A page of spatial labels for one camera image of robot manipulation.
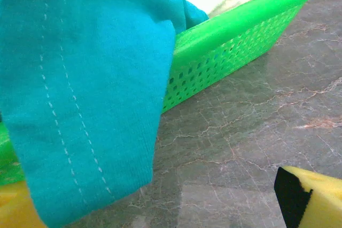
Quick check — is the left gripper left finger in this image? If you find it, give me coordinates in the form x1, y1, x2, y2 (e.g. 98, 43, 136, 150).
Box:
0, 182, 46, 228

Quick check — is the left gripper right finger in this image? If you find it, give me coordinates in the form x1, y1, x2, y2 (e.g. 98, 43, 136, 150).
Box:
274, 166, 342, 228

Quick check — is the teal t-shirt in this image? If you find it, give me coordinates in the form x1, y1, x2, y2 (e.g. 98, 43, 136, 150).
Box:
0, 0, 209, 228

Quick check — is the green plastic basket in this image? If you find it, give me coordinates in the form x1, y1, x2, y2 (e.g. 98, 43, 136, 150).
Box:
0, 0, 342, 186

